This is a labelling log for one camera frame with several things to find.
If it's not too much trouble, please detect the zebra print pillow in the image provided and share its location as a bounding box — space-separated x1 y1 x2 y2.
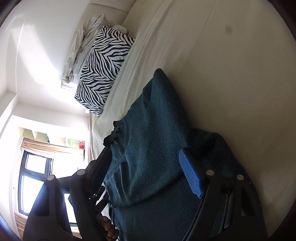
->
75 26 135 116

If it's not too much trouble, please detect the beige bed sheet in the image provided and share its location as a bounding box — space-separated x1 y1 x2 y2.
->
89 1 295 235

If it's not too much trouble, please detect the person's right hand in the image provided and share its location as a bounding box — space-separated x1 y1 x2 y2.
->
101 216 119 240

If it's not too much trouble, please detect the dark teal knit sweater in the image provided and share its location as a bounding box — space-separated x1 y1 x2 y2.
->
104 69 247 240

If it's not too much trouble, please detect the crumpled white duvet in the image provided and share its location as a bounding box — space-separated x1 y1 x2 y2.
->
61 14 127 88

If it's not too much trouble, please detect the red box on sill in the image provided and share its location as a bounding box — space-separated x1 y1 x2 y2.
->
79 141 85 149

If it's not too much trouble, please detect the black framed window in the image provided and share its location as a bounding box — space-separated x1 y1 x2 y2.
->
18 151 80 216

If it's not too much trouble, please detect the beige padded headboard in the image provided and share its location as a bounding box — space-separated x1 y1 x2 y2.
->
76 0 136 32

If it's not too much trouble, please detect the beige curtain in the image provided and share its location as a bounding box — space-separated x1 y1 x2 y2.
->
21 138 84 155

